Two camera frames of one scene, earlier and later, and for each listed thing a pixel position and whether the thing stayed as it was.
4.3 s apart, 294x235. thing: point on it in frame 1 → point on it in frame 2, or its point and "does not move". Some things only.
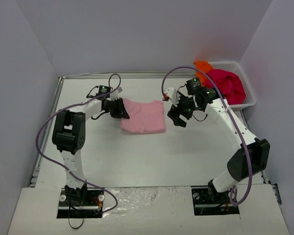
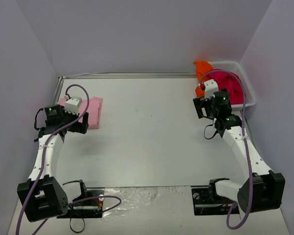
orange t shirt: [204, 66] does not move
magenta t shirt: [230, 85] does not move
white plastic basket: [235, 67] does not move
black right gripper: [180, 111] → [200, 107]
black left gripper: [116, 108] → [81, 121]
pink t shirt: [145, 117] → [94, 111]
